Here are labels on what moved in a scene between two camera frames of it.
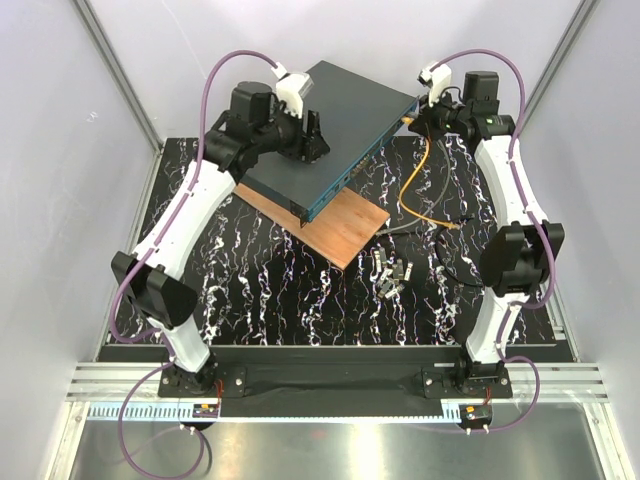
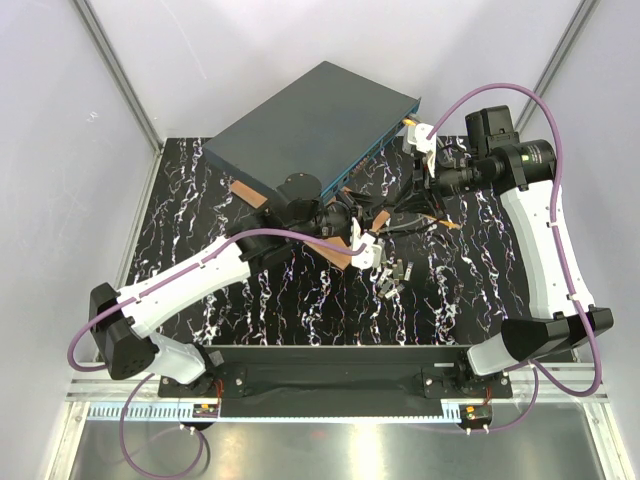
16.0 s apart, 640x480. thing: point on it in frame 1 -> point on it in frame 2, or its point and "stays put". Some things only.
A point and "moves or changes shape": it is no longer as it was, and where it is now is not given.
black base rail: x=325 y=381 stays put
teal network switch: x=357 y=116 stays put
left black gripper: x=308 y=146 -> x=355 y=203
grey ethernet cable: x=434 y=202 moves or changes shape
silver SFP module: x=408 y=270 stays put
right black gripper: x=422 y=125 -> x=420 y=198
